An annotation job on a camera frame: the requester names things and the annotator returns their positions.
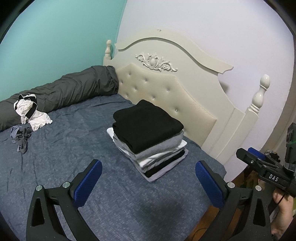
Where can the white and black garment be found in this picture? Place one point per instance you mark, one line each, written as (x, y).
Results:
(26, 107)

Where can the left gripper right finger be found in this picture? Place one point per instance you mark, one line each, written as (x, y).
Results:
(254, 222)

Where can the person right hand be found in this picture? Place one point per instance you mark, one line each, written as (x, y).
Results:
(284, 216)

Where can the cream tufted headboard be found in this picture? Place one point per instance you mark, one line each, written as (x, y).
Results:
(172, 72)

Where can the blue grey bed sheet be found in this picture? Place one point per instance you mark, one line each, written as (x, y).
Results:
(117, 202)

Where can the dark grey rolled duvet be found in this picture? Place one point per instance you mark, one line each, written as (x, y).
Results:
(69, 89)

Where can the grey white clothes pile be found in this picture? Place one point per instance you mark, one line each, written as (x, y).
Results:
(155, 161)

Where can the small blue grey garment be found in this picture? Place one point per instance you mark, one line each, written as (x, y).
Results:
(20, 135)

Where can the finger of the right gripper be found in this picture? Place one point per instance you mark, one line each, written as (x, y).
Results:
(256, 153)
(249, 159)

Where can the black pants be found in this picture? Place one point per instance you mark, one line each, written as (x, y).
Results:
(144, 125)

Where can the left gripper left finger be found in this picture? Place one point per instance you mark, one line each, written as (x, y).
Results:
(43, 222)

